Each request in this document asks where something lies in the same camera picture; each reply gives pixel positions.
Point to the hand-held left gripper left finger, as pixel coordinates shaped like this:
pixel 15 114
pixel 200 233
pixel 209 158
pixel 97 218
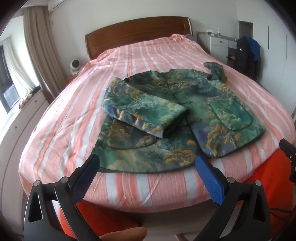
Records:
pixel 89 170

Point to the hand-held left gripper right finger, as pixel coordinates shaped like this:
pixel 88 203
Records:
pixel 209 179

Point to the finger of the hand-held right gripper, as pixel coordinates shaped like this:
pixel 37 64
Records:
pixel 288 148

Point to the green landscape print jacket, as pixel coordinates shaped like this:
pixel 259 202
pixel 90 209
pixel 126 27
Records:
pixel 219 111

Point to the person's left hand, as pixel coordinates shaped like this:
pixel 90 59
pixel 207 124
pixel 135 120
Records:
pixel 124 234

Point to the white window cabinet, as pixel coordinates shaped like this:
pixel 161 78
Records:
pixel 18 129

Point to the wooden nightstand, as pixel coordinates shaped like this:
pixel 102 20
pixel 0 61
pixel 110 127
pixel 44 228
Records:
pixel 70 78

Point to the small beige object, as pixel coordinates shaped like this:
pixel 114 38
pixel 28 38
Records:
pixel 26 98

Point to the dark hanging jacket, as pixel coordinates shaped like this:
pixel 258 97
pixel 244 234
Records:
pixel 244 58

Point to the blue hanging garment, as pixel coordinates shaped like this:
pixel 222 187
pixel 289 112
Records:
pixel 255 48

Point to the small white fan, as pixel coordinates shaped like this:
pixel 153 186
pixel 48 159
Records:
pixel 75 66

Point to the dark framed window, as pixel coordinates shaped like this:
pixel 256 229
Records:
pixel 7 92

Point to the white wardrobe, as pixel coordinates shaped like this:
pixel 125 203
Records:
pixel 275 34

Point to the white sheer curtain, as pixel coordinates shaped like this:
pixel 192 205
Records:
pixel 18 69

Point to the white dresser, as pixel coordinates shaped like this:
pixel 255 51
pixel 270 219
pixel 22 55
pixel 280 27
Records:
pixel 218 46

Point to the bed with pink striped sheet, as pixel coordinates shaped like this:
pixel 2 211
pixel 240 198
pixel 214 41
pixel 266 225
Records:
pixel 150 58

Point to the beige curtain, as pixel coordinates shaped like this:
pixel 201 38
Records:
pixel 37 46

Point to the wooden headboard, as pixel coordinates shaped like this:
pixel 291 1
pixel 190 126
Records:
pixel 138 30

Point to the white air conditioner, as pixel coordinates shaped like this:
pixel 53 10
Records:
pixel 59 4

